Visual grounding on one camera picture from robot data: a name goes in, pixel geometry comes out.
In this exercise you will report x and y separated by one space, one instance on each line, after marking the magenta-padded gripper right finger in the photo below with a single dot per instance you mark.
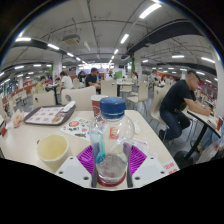
148 170

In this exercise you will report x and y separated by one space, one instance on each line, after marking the plastic bag with fried food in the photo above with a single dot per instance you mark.
17 118

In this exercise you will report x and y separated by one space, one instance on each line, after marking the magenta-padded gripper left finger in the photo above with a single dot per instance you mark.
73 170

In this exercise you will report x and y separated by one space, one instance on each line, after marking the beige chair with oval hole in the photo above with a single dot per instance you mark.
80 97
43 99

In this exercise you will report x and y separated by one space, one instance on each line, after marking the cream yellow cup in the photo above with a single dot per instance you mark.
51 148

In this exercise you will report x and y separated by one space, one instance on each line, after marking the crumpled white napkin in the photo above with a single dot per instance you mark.
69 106

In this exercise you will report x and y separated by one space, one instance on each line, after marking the white neighbouring dining table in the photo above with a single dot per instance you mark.
203 120
124 83

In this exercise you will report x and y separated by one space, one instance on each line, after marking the white card red print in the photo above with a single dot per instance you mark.
170 166

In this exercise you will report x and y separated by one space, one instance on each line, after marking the ceiling air conditioner unit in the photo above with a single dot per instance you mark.
71 39

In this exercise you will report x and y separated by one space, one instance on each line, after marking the ceiling strip lights group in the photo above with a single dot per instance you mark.
150 10

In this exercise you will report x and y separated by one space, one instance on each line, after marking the dark brown food tray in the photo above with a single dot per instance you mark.
70 116

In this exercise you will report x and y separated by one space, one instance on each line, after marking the beige dining chairs group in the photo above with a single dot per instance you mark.
141 91

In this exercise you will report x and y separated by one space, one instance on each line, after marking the clear water bottle blue cap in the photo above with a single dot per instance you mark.
111 133

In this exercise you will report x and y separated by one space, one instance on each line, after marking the flat round red coaster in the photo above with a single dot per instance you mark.
111 184

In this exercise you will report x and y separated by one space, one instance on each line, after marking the clear plastic wrapper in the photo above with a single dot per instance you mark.
141 146

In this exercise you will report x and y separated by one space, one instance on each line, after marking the colourful printed sticker sheet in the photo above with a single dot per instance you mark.
75 126

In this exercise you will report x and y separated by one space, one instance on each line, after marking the person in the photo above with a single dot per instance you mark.
66 81
176 96
40 86
215 143
91 80

